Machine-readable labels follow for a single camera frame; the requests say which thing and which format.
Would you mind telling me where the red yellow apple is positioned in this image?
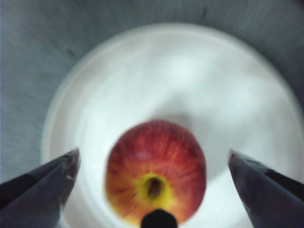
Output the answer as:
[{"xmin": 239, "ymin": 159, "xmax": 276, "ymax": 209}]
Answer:
[{"xmin": 104, "ymin": 120, "xmax": 208, "ymax": 227}]

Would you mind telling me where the pale yellow round plate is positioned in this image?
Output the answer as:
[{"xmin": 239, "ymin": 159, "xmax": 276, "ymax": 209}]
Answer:
[{"xmin": 40, "ymin": 22, "xmax": 304, "ymax": 228}]

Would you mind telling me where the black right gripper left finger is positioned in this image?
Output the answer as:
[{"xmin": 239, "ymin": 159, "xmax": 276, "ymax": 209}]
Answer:
[{"xmin": 0, "ymin": 147, "xmax": 81, "ymax": 228}]

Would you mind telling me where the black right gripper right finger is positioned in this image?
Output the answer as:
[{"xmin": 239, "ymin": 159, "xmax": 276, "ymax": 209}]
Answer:
[{"xmin": 228, "ymin": 149, "xmax": 304, "ymax": 228}]

